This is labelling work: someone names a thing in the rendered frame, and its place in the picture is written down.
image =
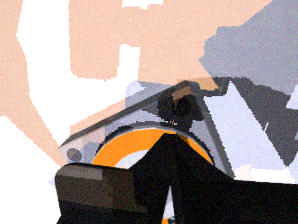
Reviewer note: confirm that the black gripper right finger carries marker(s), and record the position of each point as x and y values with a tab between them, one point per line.
203	194

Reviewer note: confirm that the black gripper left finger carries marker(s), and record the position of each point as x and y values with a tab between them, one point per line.
140	190

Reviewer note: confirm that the orange round plate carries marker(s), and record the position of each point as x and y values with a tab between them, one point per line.
129	146

